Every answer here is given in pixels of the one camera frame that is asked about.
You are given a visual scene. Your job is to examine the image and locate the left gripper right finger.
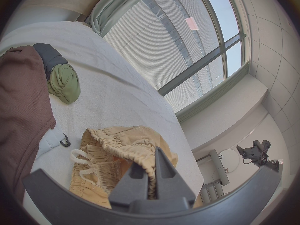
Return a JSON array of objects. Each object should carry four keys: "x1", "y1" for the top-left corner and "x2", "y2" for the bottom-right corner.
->
[{"x1": 146, "y1": 147, "x2": 196, "y2": 203}]

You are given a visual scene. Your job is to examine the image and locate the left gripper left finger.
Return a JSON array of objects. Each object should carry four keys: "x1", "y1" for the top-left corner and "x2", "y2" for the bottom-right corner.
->
[{"x1": 108, "y1": 161, "x2": 150, "y2": 203}]

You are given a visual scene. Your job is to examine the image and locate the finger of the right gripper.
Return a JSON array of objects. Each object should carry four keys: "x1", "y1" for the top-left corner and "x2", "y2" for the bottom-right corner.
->
[{"x1": 236, "y1": 145, "x2": 247, "y2": 158}]

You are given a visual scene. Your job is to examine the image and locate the tan shorts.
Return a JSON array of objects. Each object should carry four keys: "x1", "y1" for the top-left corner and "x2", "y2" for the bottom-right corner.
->
[{"x1": 69, "y1": 126, "x2": 178, "y2": 209}]

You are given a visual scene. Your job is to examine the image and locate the white garment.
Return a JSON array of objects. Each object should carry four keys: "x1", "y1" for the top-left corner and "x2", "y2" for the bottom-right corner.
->
[{"x1": 35, "y1": 126, "x2": 71, "y2": 159}]

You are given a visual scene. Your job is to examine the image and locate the green garment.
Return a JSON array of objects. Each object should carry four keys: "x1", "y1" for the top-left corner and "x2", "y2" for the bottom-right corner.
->
[{"x1": 47, "y1": 63, "x2": 81, "y2": 105}]

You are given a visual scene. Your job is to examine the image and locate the window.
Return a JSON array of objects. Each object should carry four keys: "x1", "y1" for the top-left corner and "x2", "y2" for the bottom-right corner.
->
[{"x1": 101, "y1": 0, "x2": 249, "y2": 117}]

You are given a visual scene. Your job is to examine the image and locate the brown shorts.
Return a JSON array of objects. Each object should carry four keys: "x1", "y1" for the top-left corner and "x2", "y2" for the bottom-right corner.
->
[{"x1": 0, "y1": 45, "x2": 57, "y2": 201}]

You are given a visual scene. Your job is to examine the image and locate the black garment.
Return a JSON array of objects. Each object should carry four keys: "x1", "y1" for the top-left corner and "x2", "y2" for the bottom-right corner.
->
[{"x1": 33, "y1": 43, "x2": 68, "y2": 80}]

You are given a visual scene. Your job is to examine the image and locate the grey-green curtain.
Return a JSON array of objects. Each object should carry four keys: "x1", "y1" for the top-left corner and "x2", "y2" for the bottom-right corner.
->
[{"x1": 88, "y1": 0, "x2": 164, "y2": 38}]

